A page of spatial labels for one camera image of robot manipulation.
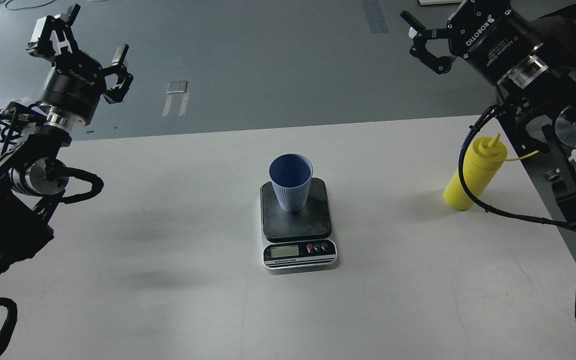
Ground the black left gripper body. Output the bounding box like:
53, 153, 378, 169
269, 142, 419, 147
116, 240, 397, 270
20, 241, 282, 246
38, 52, 106, 126

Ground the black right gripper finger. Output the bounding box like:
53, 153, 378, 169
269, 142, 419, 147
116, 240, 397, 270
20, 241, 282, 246
400, 11, 461, 76

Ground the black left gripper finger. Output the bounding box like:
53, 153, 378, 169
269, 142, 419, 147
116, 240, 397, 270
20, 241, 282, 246
102, 44, 134, 105
26, 4, 82, 65

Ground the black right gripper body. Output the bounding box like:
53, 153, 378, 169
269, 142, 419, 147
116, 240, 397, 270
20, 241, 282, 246
446, 0, 551, 85

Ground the yellow squeeze bottle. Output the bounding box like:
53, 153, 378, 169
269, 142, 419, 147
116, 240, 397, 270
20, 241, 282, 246
443, 133, 539, 212

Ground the blue ribbed plastic cup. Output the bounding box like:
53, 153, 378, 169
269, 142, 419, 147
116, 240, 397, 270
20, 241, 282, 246
269, 153, 314, 214

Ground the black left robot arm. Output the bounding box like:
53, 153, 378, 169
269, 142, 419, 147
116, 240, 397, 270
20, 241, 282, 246
0, 4, 134, 357

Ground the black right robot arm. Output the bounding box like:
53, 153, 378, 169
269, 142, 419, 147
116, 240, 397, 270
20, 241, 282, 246
400, 0, 576, 232

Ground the black digital kitchen scale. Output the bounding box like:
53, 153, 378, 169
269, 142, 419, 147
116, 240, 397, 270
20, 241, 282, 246
259, 177, 339, 274

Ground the grey metal floor plate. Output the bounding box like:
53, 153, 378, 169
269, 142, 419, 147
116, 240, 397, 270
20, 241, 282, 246
166, 80, 188, 95

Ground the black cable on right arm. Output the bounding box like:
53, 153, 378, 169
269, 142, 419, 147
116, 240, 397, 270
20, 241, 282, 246
458, 102, 576, 246

